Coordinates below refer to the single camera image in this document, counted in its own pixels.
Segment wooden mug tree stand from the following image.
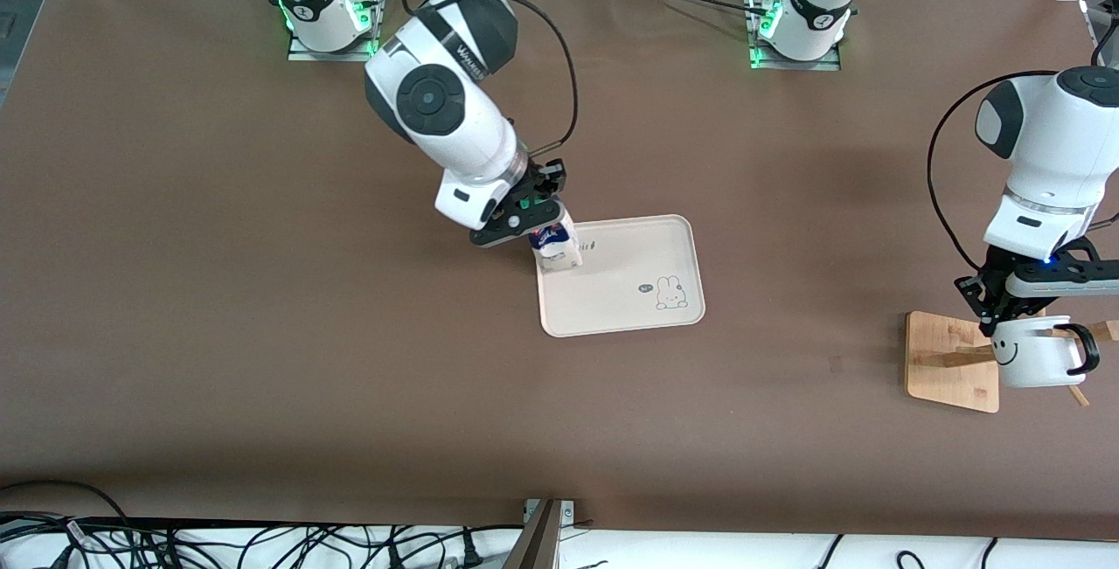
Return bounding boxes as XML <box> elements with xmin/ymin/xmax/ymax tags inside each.
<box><xmin>906</xmin><ymin>310</ymin><xmax>1119</xmax><ymax>414</ymax></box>

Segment white smiley mug black handle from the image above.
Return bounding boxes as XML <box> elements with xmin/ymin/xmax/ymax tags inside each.
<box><xmin>990</xmin><ymin>316</ymin><xmax>1101</xmax><ymax>389</ymax></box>

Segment cream rabbit print tray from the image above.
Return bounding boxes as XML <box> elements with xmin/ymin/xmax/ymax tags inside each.
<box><xmin>534</xmin><ymin>214</ymin><xmax>705</xmax><ymax>338</ymax></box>

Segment blue milk carton green cap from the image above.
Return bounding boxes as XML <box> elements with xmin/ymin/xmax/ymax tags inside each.
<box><xmin>528</xmin><ymin>206</ymin><xmax>583</xmax><ymax>271</ymax></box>

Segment aluminium profile beam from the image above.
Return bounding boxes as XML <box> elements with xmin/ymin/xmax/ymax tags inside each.
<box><xmin>503</xmin><ymin>497</ymin><xmax>576</xmax><ymax>569</ymax></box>

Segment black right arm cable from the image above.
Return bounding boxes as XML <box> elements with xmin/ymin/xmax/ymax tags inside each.
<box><xmin>385</xmin><ymin>0</ymin><xmax>580</xmax><ymax>159</ymax></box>

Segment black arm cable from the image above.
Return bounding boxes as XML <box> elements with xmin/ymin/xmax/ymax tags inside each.
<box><xmin>928</xmin><ymin>71</ymin><xmax>1063</xmax><ymax>277</ymax></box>
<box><xmin>385</xmin><ymin>0</ymin><xmax>580</xmax><ymax>159</ymax></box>

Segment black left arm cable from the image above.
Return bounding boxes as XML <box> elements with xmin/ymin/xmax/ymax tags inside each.
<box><xmin>928</xmin><ymin>71</ymin><xmax>1063</xmax><ymax>277</ymax></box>

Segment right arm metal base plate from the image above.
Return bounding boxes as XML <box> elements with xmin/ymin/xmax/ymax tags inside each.
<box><xmin>287</xmin><ymin>0</ymin><xmax>382</xmax><ymax>63</ymax></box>

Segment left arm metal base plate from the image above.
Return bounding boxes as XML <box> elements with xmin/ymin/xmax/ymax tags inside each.
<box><xmin>747</xmin><ymin>0</ymin><xmax>842</xmax><ymax>72</ymax></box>

